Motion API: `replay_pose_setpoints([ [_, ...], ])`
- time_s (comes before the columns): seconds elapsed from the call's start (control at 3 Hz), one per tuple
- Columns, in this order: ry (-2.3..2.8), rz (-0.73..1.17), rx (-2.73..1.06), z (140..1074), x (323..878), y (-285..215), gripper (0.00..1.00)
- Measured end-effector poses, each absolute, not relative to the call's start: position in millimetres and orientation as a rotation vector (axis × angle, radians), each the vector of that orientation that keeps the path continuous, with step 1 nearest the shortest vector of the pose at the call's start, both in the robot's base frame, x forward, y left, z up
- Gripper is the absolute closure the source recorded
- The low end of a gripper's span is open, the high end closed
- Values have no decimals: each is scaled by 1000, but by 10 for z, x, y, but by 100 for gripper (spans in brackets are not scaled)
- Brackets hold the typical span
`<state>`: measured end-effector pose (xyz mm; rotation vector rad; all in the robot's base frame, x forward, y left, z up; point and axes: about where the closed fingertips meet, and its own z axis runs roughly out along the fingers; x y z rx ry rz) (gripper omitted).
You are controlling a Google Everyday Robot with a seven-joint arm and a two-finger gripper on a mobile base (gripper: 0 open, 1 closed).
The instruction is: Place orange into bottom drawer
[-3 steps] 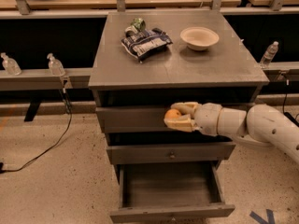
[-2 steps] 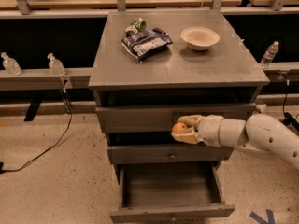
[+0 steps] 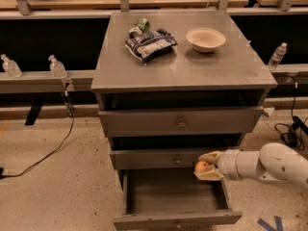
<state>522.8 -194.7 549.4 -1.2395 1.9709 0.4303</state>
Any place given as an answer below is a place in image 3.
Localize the clear bottle on ledge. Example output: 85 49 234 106
48 55 67 79

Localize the grey top drawer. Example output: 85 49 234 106
99 106 263 138

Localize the grey middle drawer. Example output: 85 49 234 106
110 147 227 169

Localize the orange fruit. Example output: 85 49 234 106
194 161 210 173

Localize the black floor cable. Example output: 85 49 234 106
0 80 76 180

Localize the grey bottom drawer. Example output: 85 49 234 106
114 167 242 231

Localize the black cable bundle right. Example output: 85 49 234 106
274 75 308 151

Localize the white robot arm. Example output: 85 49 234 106
193 142 308 190

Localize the white paper bowl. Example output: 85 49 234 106
186 28 226 53

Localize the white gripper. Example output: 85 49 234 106
193 149 241 181

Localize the grey drawer cabinet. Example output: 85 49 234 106
90 10 278 231

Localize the grey drawer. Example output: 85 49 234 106
114 167 242 231
110 147 227 169
99 106 263 138

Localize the clear water bottle right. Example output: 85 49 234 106
268 42 287 70

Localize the green crumpled snack bag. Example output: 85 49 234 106
129 18 150 38

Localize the blue white chip bag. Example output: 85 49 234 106
125 29 177 64

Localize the clear bottle far left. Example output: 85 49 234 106
1 54 22 78

